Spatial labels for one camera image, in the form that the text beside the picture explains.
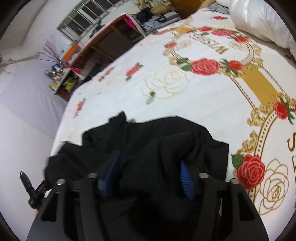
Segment barred window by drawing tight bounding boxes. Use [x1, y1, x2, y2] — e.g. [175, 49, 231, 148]
[57, 0, 125, 42]

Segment low wooden shelf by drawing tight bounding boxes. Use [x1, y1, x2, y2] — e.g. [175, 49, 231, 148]
[47, 68, 86, 101]

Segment pile of clothes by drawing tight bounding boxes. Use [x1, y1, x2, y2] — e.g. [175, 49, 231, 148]
[135, 8, 181, 34]

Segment patterned curtain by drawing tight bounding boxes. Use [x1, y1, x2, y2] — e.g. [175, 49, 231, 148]
[132, 0, 173, 15]

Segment white duvet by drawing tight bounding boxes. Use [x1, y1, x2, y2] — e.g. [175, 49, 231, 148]
[217, 0, 295, 56]

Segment black long coat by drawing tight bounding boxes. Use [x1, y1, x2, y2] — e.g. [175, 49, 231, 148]
[43, 110, 230, 241]

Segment wooden wardrobe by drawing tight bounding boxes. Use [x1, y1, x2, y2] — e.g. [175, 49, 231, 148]
[170, 0, 211, 19]

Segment orange storage box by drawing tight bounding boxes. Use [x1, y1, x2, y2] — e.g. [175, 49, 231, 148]
[61, 44, 81, 61]

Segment pink blossom branches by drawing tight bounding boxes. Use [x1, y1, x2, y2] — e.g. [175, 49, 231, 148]
[36, 34, 69, 68]

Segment white floral bed blanket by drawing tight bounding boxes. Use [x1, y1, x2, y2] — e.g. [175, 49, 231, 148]
[52, 9, 295, 240]

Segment wooden desk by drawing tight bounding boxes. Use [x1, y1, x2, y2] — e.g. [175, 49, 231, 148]
[70, 14, 146, 78]

